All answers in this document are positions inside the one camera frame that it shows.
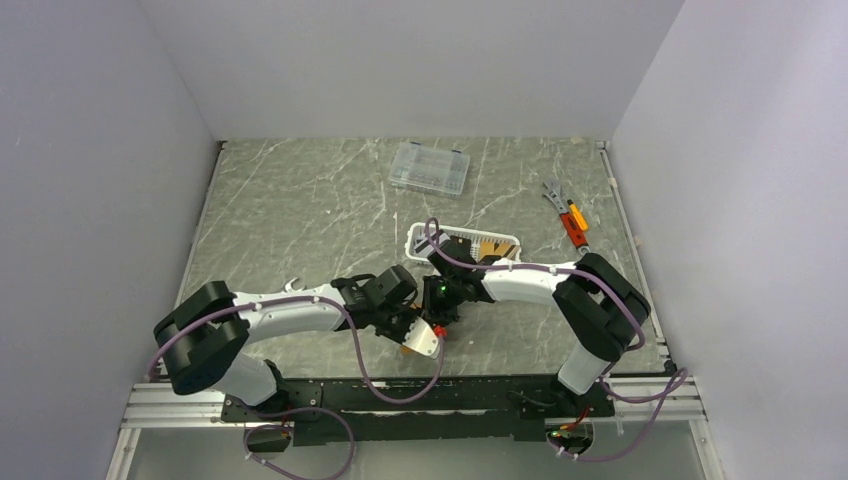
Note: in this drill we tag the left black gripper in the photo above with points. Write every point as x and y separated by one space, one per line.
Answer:
412 314

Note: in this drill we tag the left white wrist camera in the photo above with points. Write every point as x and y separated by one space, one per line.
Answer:
421 338

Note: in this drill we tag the gold cards stack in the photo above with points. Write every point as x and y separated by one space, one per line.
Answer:
502 250

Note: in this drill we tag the red adjustable wrench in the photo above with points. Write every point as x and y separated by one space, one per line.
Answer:
554 193

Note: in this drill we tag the clear plastic organizer box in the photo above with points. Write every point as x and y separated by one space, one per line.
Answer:
429 170

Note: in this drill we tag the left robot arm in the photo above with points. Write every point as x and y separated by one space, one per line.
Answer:
201 341

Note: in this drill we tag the white plastic basket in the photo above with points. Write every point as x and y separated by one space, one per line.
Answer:
472 243

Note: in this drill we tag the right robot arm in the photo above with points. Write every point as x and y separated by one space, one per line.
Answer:
603 309

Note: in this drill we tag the yellow black handled wrench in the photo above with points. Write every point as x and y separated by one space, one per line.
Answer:
293 286

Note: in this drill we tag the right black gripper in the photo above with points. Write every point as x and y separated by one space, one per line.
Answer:
433 312

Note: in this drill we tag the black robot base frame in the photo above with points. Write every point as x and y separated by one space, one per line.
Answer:
317 426

